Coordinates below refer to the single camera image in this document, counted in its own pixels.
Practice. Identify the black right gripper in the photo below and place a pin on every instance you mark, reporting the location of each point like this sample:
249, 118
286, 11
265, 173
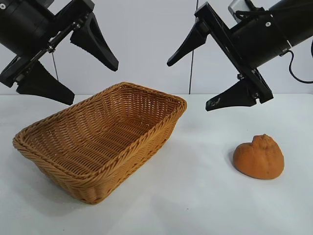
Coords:
256, 41

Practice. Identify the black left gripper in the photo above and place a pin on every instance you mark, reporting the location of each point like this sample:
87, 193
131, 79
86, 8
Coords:
22, 22

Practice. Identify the orange bread roll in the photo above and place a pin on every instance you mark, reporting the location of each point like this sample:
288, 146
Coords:
259, 160

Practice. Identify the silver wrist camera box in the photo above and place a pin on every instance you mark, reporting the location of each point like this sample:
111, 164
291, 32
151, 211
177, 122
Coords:
238, 6

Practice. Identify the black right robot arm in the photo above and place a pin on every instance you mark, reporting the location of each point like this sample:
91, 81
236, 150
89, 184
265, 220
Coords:
297, 22

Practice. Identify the woven wicker basket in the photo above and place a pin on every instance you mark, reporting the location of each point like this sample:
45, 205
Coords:
97, 151

